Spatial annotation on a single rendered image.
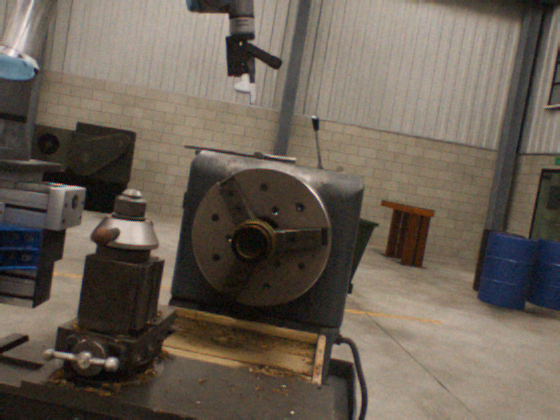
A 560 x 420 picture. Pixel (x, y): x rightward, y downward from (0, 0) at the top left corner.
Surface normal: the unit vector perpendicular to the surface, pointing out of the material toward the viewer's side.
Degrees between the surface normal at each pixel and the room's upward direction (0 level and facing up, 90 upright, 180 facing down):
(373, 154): 90
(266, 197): 90
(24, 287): 90
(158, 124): 90
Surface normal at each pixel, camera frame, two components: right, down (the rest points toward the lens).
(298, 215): -0.12, 0.04
